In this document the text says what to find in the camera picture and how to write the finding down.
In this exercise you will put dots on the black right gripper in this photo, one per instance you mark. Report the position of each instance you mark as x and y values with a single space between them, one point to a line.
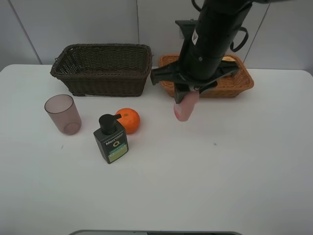
195 76

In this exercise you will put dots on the dark brown wicker basket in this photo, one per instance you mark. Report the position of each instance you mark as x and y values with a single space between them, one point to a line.
113 70

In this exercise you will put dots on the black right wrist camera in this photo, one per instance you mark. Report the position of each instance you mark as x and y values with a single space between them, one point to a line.
186 27

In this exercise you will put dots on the orange tangerine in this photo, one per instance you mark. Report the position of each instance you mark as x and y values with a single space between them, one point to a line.
130 120

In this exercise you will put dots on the translucent purple plastic cup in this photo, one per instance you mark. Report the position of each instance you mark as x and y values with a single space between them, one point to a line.
63 112

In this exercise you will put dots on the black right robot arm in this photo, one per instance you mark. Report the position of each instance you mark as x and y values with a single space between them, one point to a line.
206 40

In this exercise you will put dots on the pink spray bottle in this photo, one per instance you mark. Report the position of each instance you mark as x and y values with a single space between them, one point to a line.
184 109

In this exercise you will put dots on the dark green pump bottle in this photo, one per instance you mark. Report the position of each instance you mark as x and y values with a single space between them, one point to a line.
111 138

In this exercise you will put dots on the orange wicker basket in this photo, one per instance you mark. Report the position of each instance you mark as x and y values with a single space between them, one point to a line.
228 87

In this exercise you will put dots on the red yellow peach half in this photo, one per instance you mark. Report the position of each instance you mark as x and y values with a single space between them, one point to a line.
228 58

